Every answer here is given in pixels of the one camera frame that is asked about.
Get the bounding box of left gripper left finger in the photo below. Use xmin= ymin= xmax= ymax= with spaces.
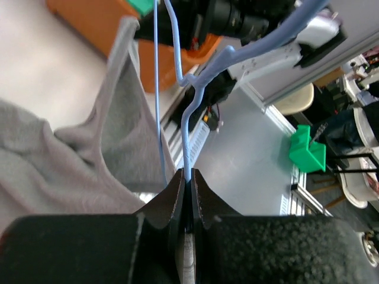
xmin=1 ymin=170 xmax=185 ymax=283

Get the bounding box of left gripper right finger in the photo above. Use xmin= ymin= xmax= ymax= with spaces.
xmin=191 ymin=169 xmax=378 ymax=283

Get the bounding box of grey tank top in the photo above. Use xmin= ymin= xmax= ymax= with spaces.
xmin=1 ymin=17 xmax=176 ymax=229

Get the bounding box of blue hanger with grey top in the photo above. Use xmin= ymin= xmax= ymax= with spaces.
xmin=153 ymin=0 xmax=329 ymax=186

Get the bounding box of green tank top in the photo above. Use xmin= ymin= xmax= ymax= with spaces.
xmin=126 ymin=0 xmax=160 ymax=17

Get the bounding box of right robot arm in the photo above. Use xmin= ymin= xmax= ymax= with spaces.
xmin=134 ymin=1 xmax=346 ymax=108

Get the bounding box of green plastic bin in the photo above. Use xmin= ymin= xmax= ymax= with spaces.
xmin=289 ymin=125 xmax=326 ymax=173

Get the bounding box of beige round chair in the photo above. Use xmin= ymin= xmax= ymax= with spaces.
xmin=274 ymin=83 xmax=314 ymax=116

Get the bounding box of orange plastic basket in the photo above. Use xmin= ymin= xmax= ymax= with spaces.
xmin=46 ymin=0 xmax=222 ymax=93

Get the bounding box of slotted cable duct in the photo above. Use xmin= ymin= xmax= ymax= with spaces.
xmin=173 ymin=120 xmax=210 ymax=169

